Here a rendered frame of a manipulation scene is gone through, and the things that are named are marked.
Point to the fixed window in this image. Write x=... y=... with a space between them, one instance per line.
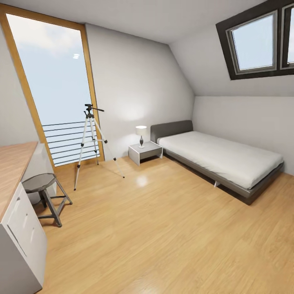
x=259 y=42
x=52 y=61

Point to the nightstand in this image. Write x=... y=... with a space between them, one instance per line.
x=150 y=149

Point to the taboret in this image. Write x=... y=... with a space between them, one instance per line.
x=40 y=183

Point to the table lamp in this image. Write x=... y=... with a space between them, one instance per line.
x=141 y=131

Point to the bed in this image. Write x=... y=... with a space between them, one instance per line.
x=242 y=168

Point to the desk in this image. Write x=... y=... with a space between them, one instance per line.
x=23 y=243

